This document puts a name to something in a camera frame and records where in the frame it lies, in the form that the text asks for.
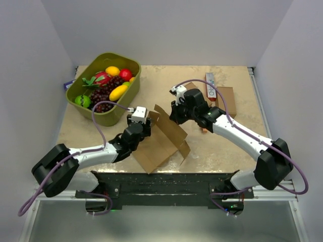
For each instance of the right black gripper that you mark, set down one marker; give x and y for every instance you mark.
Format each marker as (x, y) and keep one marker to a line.
(175, 116)

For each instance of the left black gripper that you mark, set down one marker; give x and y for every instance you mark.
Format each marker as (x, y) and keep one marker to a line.
(146, 127)

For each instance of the brown cardboard box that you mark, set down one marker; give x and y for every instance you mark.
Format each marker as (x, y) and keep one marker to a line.
(165, 140)

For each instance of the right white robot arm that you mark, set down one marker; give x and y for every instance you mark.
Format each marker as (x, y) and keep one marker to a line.
(272, 164)

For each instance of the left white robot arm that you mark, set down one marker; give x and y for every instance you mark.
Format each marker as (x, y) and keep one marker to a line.
(56, 169)

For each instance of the closed brown box middle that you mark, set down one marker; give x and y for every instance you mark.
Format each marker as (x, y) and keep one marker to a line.
(191, 85)

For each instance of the closed brown box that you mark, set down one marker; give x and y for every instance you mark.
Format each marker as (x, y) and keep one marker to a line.
(191, 85)
(228, 94)

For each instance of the toothpaste box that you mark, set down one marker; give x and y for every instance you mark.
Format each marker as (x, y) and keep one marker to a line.
(210, 91)

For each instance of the closed brown box right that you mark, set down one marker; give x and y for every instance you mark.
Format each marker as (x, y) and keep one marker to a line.
(228, 94)

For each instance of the pink toy ice cream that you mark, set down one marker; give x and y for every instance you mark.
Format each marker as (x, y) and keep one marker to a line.
(205, 130)

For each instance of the yellow toy mango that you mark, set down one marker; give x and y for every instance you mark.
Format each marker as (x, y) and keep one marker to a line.
(118, 92)

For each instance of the dark red toy grapes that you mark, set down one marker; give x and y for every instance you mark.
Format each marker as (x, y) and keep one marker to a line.
(99, 95)

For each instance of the green toy watermelon ball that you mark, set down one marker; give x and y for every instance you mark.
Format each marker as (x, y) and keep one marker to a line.
(83, 101)

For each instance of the purple toy grapes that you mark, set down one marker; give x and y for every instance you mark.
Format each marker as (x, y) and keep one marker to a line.
(113, 83)

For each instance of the pink toy dragon fruit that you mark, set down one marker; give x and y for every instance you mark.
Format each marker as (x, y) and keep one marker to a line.
(101, 79)

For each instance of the red toy apple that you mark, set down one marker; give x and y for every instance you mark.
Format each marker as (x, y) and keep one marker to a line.
(125, 74)

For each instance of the yellow toy lemon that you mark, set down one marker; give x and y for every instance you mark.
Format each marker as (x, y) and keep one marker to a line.
(112, 71)

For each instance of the green plastic basket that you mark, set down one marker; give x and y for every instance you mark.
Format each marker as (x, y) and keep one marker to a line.
(84, 86)

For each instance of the blue white packet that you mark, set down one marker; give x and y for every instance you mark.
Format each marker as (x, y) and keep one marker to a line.
(68, 84)

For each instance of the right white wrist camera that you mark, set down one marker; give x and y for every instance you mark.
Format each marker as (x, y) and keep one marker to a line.
(178, 92)

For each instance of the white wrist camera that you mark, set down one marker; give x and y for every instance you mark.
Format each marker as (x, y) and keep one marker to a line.
(139, 114)
(178, 92)

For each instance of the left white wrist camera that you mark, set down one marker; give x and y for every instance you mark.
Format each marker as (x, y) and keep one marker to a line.
(139, 114)

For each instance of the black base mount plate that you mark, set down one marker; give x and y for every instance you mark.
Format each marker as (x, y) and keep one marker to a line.
(116, 190)

